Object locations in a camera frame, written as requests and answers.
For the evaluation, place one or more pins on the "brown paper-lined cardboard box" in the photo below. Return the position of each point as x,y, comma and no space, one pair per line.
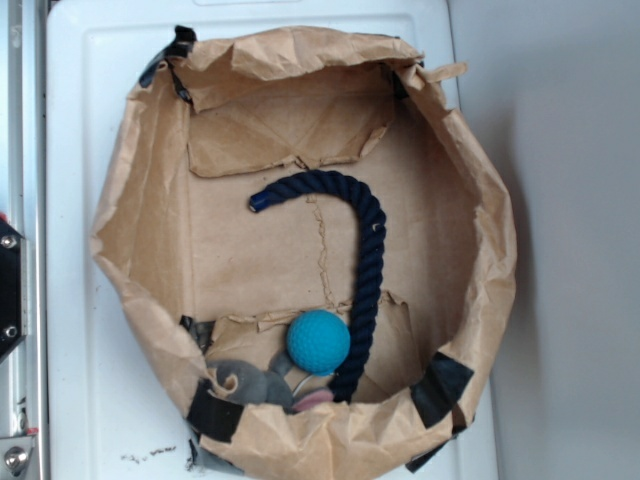
243,173

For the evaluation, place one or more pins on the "teal dimpled ball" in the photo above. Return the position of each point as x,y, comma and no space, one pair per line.
318,342

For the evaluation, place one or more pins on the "grey plush toy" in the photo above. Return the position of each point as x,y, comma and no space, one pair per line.
243,383

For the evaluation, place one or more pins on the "black bracket with screws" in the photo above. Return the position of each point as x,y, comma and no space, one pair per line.
13,321

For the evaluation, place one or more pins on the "aluminium frame rail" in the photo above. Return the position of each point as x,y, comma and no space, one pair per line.
25,440

